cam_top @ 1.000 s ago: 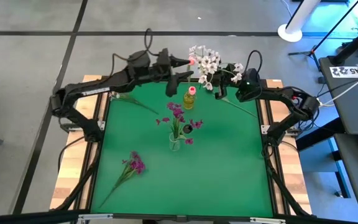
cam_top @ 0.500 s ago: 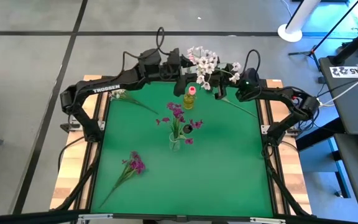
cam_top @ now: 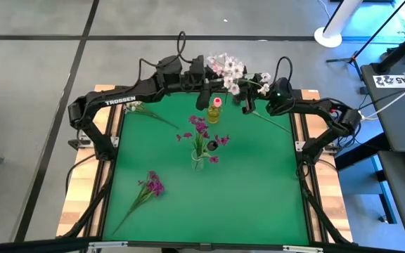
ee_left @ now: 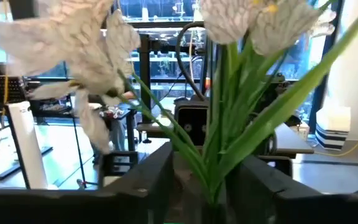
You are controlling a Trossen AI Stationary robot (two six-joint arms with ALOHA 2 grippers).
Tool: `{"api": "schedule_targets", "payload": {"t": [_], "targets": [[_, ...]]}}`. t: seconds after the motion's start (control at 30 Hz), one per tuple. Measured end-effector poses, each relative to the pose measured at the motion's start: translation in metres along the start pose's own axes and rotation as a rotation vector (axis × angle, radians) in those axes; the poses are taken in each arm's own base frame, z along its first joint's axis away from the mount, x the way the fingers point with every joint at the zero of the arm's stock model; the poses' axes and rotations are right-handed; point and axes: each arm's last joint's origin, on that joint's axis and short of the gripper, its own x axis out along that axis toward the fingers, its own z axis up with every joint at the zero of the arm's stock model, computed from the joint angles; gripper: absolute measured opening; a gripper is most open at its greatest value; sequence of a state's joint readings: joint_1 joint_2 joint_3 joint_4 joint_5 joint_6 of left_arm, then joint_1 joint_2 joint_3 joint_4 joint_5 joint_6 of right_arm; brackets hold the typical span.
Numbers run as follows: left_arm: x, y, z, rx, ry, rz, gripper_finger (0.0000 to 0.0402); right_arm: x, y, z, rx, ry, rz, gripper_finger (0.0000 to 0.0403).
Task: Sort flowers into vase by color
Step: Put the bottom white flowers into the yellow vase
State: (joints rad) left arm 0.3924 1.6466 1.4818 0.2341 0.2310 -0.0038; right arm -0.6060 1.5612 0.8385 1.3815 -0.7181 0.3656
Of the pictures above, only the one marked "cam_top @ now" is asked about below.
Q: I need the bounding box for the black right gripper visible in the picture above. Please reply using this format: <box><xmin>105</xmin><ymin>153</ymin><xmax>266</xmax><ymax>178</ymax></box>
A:
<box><xmin>239</xmin><ymin>74</ymin><xmax>272</xmax><ymax>115</ymax></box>

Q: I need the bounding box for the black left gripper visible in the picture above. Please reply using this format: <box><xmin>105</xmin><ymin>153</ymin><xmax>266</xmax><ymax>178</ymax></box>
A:
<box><xmin>187</xmin><ymin>54</ymin><xmax>226</xmax><ymax>110</ymax></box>

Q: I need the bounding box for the yellow glass vase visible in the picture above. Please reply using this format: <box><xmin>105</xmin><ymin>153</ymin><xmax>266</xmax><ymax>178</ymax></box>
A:
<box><xmin>207</xmin><ymin>103</ymin><xmax>221</xmax><ymax>124</ymax></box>

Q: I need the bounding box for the sparse magenta flower spray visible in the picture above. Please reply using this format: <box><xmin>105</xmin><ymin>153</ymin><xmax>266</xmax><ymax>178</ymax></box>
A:
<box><xmin>176</xmin><ymin>115</ymin><xmax>231</xmax><ymax>166</ymax></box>

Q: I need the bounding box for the large white flower spray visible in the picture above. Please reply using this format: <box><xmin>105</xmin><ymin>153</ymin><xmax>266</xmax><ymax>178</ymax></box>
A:
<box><xmin>206</xmin><ymin>52</ymin><xmax>272</xmax><ymax>96</ymax></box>

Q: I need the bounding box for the small white flower spray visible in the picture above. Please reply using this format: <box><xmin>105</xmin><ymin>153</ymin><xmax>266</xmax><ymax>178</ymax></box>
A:
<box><xmin>123</xmin><ymin>100</ymin><xmax>181</xmax><ymax>129</ymax></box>

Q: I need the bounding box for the clear glass vase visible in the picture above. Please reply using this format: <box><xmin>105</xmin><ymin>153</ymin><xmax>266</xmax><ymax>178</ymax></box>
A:
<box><xmin>191</xmin><ymin>149</ymin><xmax>206</xmax><ymax>172</ymax></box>

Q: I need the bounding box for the dense magenta flower bunch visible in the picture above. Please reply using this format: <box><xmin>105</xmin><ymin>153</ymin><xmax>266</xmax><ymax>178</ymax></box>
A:
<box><xmin>112</xmin><ymin>170</ymin><xmax>165</xmax><ymax>235</ymax></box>

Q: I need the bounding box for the green table mat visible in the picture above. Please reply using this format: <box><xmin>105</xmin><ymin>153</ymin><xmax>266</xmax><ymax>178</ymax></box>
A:
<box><xmin>102</xmin><ymin>90</ymin><xmax>311</xmax><ymax>246</ymax></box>

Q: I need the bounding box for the black tripod stand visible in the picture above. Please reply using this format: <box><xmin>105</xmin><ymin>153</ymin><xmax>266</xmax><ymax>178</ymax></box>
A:
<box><xmin>325</xmin><ymin>0</ymin><xmax>405</xmax><ymax>65</ymax></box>

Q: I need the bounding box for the white round pillar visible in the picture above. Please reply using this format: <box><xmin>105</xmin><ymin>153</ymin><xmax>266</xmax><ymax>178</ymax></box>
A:
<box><xmin>314</xmin><ymin>0</ymin><xmax>365</xmax><ymax>49</ymax></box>

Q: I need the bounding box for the white paper label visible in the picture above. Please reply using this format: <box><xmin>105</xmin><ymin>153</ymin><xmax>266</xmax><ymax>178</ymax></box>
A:
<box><xmin>372</xmin><ymin>74</ymin><xmax>405</xmax><ymax>89</ymax></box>

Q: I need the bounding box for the dark grey desk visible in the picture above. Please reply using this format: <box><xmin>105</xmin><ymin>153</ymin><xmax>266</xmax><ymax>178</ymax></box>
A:
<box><xmin>359</xmin><ymin>63</ymin><xmax>405</xmax><ymax>153</ymax></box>

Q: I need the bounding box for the thick black pole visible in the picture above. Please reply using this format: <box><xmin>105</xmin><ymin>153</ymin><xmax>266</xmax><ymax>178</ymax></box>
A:
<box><xmin>371</xmin><ymin>19</ymin><xmax>405</xmax><ymax>75</ymax></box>

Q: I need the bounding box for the black table frame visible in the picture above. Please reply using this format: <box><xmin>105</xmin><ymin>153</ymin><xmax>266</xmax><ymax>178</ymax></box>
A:
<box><xmin>56</xmin><ymin>84</ymin><xmax>354</xmax><ymax>247</ymax></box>

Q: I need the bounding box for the white cable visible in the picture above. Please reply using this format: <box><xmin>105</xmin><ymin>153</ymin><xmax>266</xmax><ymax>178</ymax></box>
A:
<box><xmin>355</xmin><ymin>76</ymin><xmax>405</xmax><ymax>121</ymax></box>

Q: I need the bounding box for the silver metal bracket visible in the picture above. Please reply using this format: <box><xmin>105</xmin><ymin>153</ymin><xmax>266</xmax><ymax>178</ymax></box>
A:
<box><xmin>282</xmin><ymin>245</ymin><xmax>325</xmax><ymax>253</ymax></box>
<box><xmin>87</xmin><ymin>240</ymin><xmax>129</xmax><ymax>252</ymax></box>

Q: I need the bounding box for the black camera rig bar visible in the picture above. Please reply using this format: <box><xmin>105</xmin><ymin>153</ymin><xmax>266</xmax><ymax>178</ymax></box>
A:
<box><xmin>0</xmin><ymin>235</ymin><xmax>405</xmax><ymax>253</ymax></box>

